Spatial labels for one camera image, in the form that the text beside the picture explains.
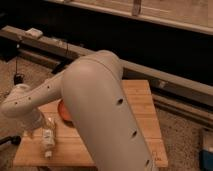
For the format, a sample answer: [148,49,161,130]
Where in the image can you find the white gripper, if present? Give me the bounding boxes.
[21,109,46,136]

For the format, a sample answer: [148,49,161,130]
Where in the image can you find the white plastic bottle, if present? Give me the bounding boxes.
[42,117,56,158]

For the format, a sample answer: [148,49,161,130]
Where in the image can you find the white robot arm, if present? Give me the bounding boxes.
[0,50,159,171]

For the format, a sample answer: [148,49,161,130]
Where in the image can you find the orange ceramic bowl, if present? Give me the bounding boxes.
[57,100,73,123]

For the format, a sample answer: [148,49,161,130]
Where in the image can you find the black object at floor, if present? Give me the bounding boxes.
[0,136,21,145]

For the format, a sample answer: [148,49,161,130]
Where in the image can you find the small white box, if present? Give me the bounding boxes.
[26,28,43,38]

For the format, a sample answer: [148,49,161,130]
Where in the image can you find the blue white box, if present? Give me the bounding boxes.
[199,129,213,171]

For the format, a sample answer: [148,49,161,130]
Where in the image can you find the black cable with plug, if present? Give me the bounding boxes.
[0,35,26,99]

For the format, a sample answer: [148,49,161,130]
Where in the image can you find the wooden rail beam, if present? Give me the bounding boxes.
[0,26,213,107]

